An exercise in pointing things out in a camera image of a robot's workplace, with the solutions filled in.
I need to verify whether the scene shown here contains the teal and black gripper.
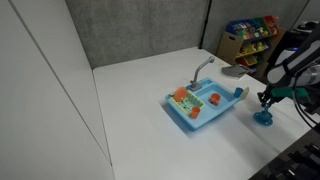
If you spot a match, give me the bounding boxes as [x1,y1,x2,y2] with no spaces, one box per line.
[256,86,310,108]

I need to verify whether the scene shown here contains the blue dish brush white bristles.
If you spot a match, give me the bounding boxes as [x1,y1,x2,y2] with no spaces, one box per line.
[262,101,272,114]

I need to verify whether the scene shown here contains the blue cup with saucer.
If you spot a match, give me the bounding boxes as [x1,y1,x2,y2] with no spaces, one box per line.
[258,109,273,122]

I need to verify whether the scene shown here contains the grey metal mounting plate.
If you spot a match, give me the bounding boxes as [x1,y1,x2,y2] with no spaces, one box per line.
[221,63,252,80]

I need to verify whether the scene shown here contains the yellow dish rack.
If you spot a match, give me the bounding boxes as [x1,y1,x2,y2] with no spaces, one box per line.
[167,89,206,118]

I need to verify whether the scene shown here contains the orange toy plate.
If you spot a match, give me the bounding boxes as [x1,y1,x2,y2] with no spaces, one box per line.
[173,86,189,103]

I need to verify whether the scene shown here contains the small blue tumbler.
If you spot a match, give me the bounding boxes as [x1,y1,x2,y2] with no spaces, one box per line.
[233,87,244,99]

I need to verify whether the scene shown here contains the light blue toy sink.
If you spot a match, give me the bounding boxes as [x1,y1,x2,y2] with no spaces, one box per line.
[164,77,245,131]

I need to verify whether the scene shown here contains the toy storage shelf with bins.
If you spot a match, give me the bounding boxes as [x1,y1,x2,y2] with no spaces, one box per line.
[216,14,286,73]

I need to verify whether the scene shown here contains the grey toy faucet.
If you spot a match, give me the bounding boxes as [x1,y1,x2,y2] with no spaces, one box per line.
[189,55,216,92]

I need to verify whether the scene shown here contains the black vertical pole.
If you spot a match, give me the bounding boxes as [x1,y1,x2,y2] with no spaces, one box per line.
[198,0,213,50]

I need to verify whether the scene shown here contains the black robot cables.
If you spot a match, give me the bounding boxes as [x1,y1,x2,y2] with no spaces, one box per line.
[290,66,320,130]

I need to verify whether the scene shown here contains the orange cup with handle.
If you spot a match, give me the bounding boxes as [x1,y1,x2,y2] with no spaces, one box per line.
[209,93,222,107]

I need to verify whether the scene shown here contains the black equipment frame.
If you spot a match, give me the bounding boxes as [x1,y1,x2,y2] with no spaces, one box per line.
[249,128,320,180]

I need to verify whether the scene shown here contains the orange cup without handle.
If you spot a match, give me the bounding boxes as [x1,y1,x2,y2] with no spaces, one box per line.
[189,106,202,120]

